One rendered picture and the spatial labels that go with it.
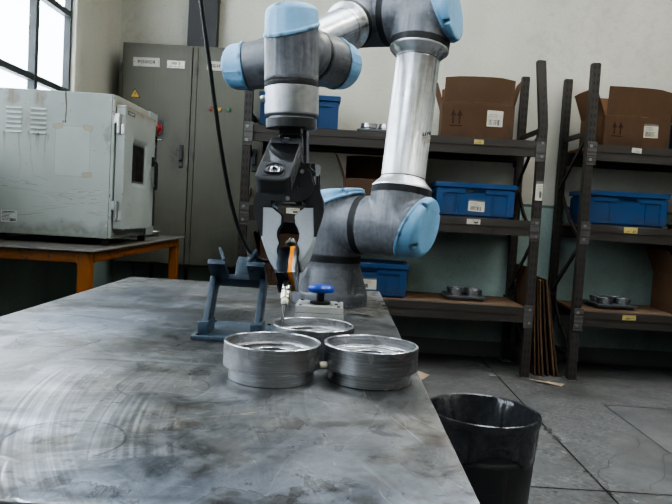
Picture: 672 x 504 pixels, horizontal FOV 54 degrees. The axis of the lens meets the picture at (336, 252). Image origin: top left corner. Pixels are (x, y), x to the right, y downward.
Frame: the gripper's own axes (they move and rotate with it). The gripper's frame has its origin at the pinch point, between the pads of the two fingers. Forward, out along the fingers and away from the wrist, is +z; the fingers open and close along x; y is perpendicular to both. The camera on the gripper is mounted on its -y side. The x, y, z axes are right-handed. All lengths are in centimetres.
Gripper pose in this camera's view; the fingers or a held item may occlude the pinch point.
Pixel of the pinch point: (288, 263)
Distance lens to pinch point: 92.6
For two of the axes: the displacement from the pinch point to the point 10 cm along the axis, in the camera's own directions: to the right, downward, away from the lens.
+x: -9.9, -0.2, 1.0
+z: -0.1, 10.0, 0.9
